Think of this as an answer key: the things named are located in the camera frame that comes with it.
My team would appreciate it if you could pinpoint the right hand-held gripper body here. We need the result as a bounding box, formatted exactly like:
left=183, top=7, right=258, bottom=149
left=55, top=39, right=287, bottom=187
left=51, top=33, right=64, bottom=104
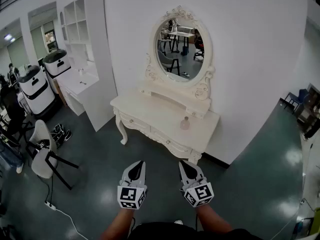
left=179, top=177, right=215, bottom=208

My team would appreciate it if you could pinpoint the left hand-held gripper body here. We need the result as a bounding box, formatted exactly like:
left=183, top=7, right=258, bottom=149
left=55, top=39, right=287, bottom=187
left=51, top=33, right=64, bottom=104
left=117, top=178, right=148, bottom=210

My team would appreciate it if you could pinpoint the small pink perfume bottle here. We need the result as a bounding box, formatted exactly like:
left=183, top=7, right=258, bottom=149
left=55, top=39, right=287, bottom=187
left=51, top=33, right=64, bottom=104
left=179, top=116, right=192, bottom=131

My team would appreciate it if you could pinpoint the person's left forearm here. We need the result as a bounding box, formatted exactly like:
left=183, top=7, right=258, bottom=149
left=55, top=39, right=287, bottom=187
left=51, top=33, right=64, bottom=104
left=99, top=207, right=136, bottom=240

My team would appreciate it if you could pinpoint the person's right forearm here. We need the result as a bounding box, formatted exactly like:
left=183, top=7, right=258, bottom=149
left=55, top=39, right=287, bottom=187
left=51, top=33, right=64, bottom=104
left=195, top=203, right=234, bottom=235

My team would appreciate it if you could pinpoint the cream dressing table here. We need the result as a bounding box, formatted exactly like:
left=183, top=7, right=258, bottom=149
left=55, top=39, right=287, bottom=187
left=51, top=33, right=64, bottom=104
left=109, top=83, right=221, bottom=165

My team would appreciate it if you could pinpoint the person's black shirt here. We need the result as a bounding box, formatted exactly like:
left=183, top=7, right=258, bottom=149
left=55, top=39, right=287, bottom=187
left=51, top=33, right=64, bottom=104
left=129, top=222, right=264, bottom=240

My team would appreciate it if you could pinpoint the black bag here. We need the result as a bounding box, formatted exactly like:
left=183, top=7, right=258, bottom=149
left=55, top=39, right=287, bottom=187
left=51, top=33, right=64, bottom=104
left=50, top=123, right=73, bottom=148

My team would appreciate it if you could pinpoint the white chair with black legs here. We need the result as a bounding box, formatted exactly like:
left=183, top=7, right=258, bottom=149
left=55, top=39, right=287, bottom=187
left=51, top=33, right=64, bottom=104
left=24, top=119, right=80, bottom=191

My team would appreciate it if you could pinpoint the white shelving unit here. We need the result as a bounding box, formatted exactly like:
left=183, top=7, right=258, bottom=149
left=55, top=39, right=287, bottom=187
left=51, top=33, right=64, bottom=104
left=56, top=0, right=118, bottom=133

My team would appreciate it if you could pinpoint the white delivery robot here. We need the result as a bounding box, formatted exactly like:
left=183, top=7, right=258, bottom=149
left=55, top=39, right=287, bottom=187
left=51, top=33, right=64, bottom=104
left=16, top=65, right=56, bottom=117
left=42, top=48, right=72, bottom=95

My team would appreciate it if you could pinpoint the blue chair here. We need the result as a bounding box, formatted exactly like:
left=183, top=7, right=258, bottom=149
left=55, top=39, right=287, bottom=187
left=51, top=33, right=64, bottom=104
left=284, top=88, right=311, bottom=115

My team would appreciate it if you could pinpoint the oval cream framed mirror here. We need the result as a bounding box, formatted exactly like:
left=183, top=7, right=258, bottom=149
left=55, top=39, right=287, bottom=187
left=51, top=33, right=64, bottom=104
left=144, top=5, right=216, bottom=102

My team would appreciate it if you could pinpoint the white cable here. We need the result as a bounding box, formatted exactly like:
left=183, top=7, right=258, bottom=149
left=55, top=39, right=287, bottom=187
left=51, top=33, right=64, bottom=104
left=54, top=208, right=89, bottom=240

